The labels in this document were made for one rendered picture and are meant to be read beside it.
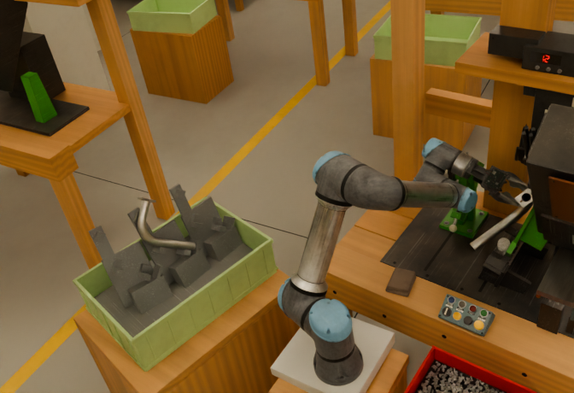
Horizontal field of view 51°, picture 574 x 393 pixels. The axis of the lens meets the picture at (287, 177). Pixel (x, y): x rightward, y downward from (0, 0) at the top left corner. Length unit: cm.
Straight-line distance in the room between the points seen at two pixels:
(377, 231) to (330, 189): 69
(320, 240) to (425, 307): 48
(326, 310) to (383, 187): 40
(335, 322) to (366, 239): 64
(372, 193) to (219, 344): 86
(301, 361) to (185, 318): 45
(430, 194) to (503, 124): 54
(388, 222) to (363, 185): 78
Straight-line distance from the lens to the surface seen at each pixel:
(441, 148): 198
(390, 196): 161
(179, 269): 226
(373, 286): 209
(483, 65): 200
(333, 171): 165
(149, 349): 210
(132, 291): 223
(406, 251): 221
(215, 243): 232
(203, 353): 214
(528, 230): 194
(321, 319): 172
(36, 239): 428
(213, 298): 216
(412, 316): 206
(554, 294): 181
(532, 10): 200
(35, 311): 377
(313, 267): 176
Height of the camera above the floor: 243
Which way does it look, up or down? 36 degrees down
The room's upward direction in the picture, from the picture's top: 9 degrees counter-clockwise
